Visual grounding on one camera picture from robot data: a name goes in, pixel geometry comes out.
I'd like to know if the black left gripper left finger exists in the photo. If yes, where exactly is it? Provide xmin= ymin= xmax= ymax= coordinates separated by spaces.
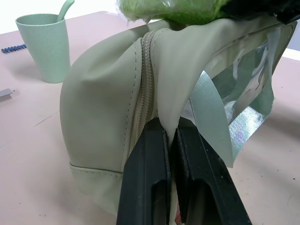
xmin=116 ymin=117 xmax=172 ymax=225

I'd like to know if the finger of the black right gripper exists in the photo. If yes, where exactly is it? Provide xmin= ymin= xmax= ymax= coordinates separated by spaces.
xmin=225 ymin=0 xmax=300 ymax=25

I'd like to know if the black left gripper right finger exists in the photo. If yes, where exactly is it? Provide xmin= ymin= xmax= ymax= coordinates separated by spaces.
xmin=176 ymin=117 xmax=253 ymax=225

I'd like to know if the beige zippered pouch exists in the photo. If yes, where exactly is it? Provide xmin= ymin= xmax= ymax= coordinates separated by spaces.
xmin=59 ymin=16 xmax=295 ymax=218

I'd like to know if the green plush keychain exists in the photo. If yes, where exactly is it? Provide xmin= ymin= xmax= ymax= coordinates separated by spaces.
xmin=115 ymin=0 xmax=232 ymax=25

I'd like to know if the green plastic cup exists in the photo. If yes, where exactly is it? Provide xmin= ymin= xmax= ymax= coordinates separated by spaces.
xmin=15 ymin=14 xmax=71 ymax=84

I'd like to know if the small grey metal piece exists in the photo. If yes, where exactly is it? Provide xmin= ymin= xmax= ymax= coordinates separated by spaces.
xmin=0 ymin=88 xmax=13 ymax=99

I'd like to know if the green spoon handle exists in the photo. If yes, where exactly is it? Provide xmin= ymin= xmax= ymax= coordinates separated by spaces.
xmin=57 ymin=0 xmax=75 ymax=21

